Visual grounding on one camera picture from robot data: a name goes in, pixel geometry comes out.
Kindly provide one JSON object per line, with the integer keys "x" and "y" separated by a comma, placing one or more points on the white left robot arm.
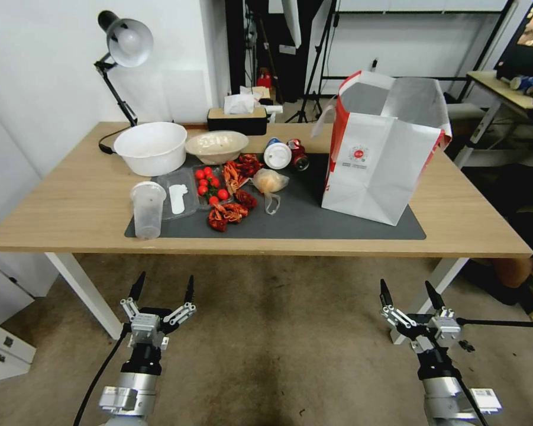
{"x": 131, "y": 397}

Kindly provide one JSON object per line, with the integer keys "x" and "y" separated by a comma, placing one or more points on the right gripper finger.
{"x": 435, "y": 298}
{"x": 387, "y": 295}

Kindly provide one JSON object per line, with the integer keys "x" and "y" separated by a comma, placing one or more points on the white red food delivery bag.
{"x": 375, "y": 159}

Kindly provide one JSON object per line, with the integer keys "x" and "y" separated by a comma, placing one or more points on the wooden side table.
{"x": 501, "y": 95}

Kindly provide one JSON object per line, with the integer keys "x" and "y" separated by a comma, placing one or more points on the clear plastic bag with food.
{"x": 269, "y": 181}

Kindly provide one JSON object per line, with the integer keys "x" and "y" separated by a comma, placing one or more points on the black tripod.
{"x": 312, "y": 75}

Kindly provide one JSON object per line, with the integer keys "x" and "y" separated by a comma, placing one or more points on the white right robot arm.
{"x": 446, "y": 399}

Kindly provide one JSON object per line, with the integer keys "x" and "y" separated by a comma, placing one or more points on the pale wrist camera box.
{"x": 146, "y": 327}
{"x": 446, "y": 327}

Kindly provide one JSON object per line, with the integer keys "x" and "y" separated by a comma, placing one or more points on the large white plastic bowl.
{"x": 151, "y": 148}

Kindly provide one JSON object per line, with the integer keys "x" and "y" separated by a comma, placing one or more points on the dark framed screen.
{"x": 530, "y": 40}

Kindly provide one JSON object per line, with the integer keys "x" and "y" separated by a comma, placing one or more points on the red fire extinguisher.
{"x": 265, "y": 79}

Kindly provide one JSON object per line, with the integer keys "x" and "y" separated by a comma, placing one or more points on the clear plastic container lid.
{"x": 177, "y": 197}

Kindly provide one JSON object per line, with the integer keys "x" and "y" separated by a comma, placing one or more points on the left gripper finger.
{"x": 135, "y": 290}
{"x": 187, "y": 295}

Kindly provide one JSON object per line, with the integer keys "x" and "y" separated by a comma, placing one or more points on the white softbox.
{"x": 290, "y": 20}

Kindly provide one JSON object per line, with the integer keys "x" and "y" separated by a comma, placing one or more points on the black desk lamp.
{"x": 128, "y": 40}

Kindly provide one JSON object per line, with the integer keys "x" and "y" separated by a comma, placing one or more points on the white tissue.
{"x": 238, "y": 103}

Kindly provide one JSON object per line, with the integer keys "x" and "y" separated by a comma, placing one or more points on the dark grey desk mat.
{"x": 301, "y": 213}

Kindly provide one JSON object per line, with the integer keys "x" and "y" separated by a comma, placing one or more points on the white table leg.
{"x": 86, "y": 293}
{"x": 430, "y": 297}

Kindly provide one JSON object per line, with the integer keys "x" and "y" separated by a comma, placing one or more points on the crushed red drink can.
{"x": 299, "y": 155}

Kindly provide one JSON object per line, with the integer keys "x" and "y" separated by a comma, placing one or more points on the clear plastic tomato tray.
{"x": 212, "y": 188}

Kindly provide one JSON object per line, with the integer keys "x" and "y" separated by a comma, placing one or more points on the person's leg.
{"x": 508, "y": 270}

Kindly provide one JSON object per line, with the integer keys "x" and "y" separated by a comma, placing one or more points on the red crayfish shell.
{"x": 226, "y": 215}
{"x": 247, "y": 199}
{"x": 235, "y": 177}
{"x": 249, "y": 163}

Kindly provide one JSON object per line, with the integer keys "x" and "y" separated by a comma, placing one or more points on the clear plastic cup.
{"x": 147, "y": 213}

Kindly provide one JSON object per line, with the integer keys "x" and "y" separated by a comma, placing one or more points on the black tissue box wooden lid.
{"x": 237, "y": 124}

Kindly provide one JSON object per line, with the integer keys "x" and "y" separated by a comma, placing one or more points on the blue white bottle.
{"x": 519, "y": 82}

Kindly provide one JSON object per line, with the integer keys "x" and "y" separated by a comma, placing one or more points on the beige paper bowl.
{"x": 216, "y": 145}

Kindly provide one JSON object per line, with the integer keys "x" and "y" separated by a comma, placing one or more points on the black metal frame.
{"x": 483, "y": 53}

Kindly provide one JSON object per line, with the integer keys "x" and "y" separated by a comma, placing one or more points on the white drawer cabinet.
{"x": 9, "y": 301}

